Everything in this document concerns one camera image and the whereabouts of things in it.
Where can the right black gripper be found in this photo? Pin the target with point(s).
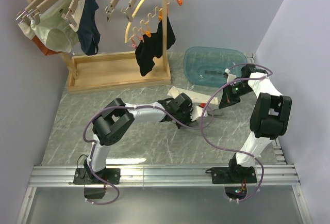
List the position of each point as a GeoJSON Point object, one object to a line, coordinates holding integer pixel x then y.
{"type": "Point", "coordinates": [227, 99]}

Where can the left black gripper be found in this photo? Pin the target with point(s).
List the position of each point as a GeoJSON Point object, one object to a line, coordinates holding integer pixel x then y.
{"type": "Point", "coordinates": [188, 110]}

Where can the grey and cream underwear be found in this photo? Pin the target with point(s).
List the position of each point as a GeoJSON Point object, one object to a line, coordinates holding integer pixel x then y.
{"type": "Point", "coordinates": [197, 99]}

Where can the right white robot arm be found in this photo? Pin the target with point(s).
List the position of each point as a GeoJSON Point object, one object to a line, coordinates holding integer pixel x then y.
{"type": "Point", "coordinates": [268, 121]}

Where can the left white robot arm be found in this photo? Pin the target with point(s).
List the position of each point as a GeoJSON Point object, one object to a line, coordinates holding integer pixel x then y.
{"type": "Point", "coordinates": [110, 125]}

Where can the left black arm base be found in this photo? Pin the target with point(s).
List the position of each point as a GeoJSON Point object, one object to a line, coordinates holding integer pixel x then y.
{"type": "Point", "coordinates": [94, 188]}

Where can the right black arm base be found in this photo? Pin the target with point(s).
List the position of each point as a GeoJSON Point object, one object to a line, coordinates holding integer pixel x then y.
{"type": "Point", "coordinates": [235, 180]}

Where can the black underwear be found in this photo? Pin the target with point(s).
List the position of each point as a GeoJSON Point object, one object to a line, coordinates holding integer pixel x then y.
{"type": "Point", "coordinates": [148, 49]}

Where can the navy blue underwear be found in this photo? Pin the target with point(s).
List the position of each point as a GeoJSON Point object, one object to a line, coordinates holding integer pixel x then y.
{"type": "Point", "coordinates": [88, 33]}

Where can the light green underwear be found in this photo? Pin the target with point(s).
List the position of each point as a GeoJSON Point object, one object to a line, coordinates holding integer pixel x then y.
{"type": "Point", "coordinates": [54, 31]}

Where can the orange underwear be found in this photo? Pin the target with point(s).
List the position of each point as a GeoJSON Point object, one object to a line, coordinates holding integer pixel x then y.
{"type": "Point", "coordinates": [45, 51]}

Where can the blue plastic basin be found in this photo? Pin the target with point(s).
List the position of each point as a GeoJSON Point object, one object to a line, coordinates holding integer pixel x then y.
{"type": "Point", "coordinates": [205, 66]}

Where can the wooden drying rack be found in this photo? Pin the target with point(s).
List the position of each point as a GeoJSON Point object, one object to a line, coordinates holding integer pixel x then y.
{"type": "Point", "coordinates": [114, 70]}

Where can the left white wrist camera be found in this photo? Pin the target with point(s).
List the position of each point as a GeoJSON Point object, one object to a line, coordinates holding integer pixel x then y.
{"type": "Point", "coordinates": [197, 112]}

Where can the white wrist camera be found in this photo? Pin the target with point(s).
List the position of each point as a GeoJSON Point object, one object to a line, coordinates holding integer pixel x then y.
{"type": "Point", "coordinates": [230, 75]}
{"type": "Point", "coordinates": [197, 112]}

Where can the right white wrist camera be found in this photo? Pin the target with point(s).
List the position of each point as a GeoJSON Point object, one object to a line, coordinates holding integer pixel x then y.
{"type": "Point", "coordinates": [230, 75]}

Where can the aluminium mounting rail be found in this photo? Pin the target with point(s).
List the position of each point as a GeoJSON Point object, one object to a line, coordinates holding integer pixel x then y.
{"type": "Point", "coordinates": [177, 175]}

